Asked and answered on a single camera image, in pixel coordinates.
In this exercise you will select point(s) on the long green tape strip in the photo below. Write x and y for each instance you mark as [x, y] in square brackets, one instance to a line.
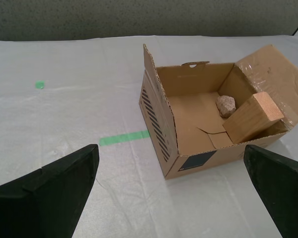
[124, 137]

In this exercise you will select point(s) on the pinkish speckled granite rock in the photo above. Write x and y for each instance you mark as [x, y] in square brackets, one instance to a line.
[226, 105]

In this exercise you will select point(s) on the green tape piece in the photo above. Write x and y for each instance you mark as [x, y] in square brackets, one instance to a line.
[40, 84]

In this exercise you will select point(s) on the light wooden block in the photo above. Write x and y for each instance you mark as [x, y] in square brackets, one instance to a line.
[248, 121]

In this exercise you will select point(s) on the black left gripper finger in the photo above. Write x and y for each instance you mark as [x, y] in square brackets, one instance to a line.
[285, 196]
[39, 205]

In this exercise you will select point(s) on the brown cardboard box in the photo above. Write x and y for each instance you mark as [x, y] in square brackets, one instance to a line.
[196, 119]

